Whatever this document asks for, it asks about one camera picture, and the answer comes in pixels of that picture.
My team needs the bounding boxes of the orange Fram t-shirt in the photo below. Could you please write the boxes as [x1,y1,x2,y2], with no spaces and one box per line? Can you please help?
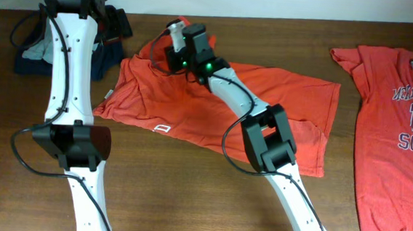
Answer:
[93,36,340,177]

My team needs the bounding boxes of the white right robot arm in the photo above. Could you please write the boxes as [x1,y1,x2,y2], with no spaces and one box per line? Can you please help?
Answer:
[166,20,327,231]

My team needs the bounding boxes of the dark navy folded garment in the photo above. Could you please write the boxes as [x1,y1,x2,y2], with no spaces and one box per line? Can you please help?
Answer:
[14,17,124,81]

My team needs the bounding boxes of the light grey folded shirt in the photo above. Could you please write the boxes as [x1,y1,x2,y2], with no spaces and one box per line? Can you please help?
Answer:
[21,25,100,68]

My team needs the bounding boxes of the red soccer t-shirt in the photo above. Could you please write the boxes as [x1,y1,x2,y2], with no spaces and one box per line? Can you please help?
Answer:
[330,46,413,231]

